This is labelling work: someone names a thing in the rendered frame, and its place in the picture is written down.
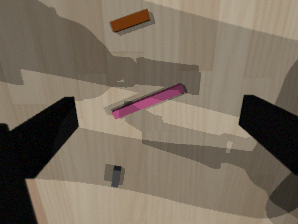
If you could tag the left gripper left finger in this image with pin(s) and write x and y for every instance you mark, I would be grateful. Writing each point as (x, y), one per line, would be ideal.
(34, 143)

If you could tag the pink rod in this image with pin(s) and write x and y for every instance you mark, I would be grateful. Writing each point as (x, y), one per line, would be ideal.
(148, 101)

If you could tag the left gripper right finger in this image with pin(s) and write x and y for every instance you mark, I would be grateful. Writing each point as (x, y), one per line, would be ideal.
(273, 127)

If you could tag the orange rectangular rod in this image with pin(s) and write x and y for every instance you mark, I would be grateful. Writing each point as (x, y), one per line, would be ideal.
(130, 20)

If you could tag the grey rectangular block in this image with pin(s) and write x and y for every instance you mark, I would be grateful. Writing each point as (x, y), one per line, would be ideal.
(116, 176)

